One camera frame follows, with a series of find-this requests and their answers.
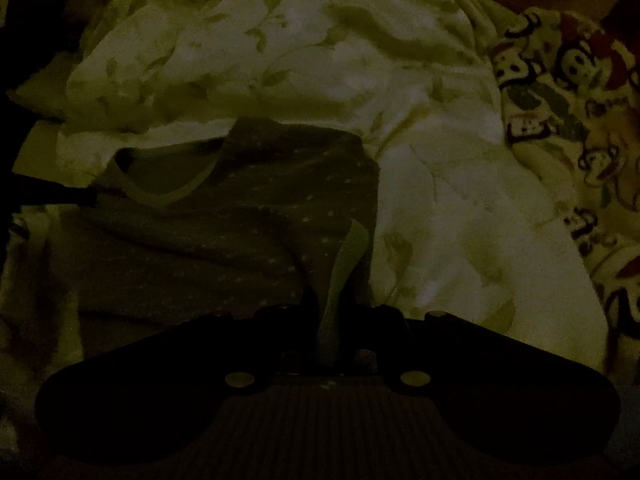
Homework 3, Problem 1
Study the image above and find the dark dotted small garment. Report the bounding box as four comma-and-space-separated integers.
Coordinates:
50, 116, 382, 367

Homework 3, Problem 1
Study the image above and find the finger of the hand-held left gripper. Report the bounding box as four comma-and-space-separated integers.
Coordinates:
9, 172, 99, 209

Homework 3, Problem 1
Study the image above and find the pale pillow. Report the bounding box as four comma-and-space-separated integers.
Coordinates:
7, 52, 81, 123

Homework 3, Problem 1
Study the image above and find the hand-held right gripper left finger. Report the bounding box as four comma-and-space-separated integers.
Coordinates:
200, 303, 322, 392

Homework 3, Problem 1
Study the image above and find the white leaf-print duvet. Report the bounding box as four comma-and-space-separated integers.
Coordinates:
0, 0, 612, 376

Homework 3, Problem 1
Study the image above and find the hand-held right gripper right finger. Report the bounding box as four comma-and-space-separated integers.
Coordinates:
342, 303, 452, 392

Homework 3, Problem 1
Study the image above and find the monkey-print blanket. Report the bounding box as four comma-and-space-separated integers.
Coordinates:
486, 6, 640, 343

